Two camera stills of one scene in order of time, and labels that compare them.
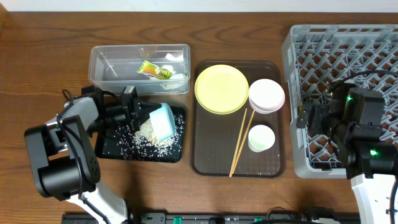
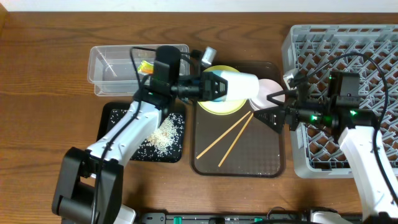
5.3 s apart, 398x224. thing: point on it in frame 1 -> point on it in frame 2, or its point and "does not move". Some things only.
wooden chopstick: (244, 143) -> (236, 140)
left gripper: (130, 107) -> (201, 88)
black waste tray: (143, 145) does not move
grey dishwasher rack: (367, 50) does not move
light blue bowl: (163, 122) -> (219, 73)
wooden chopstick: (238, 142) -> (223, 134)
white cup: (261, 137) -> (241, 86)
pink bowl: (266, 96) does not move
